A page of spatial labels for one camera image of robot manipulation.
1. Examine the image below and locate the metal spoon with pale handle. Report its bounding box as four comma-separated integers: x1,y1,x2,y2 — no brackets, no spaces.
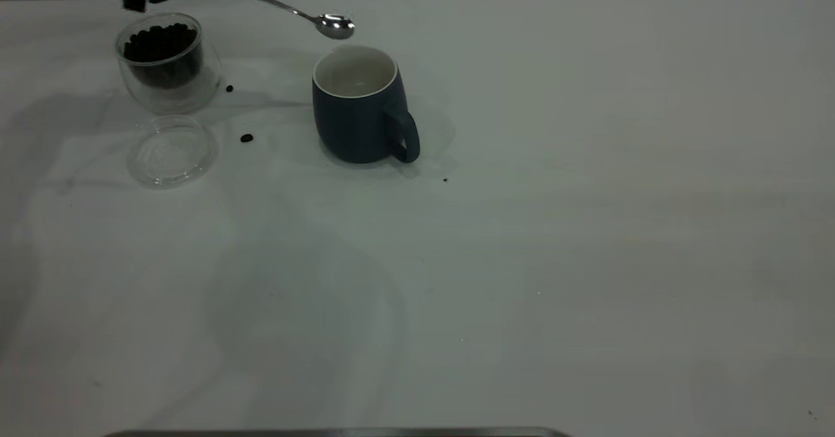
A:
228,0,356,40

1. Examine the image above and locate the dark grey ceramic mug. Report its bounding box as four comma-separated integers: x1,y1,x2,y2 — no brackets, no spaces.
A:
312,46,421,165

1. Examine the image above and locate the pile of coffee beans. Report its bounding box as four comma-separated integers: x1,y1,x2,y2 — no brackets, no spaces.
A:
123,23,203,89

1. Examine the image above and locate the clear glass lid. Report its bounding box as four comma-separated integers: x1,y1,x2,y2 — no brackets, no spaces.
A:
126,115,219,188

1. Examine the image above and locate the clear double-wall glass jar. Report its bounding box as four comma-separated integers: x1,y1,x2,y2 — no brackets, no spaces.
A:
115,12,222,115

